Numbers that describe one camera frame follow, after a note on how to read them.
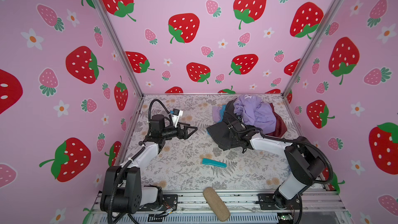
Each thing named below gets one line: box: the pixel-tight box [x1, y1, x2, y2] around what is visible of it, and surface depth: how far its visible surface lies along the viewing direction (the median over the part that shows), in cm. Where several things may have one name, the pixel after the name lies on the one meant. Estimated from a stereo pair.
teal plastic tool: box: [201, 157, 228, 168], surface depth 89 cm
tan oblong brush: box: [202, 186, 231, 222], surface depth 72 cm
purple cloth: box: [233, 94, 277, 134], surface depth 93 cm
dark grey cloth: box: [206, 98, 244, 151], surface depth 93 cm
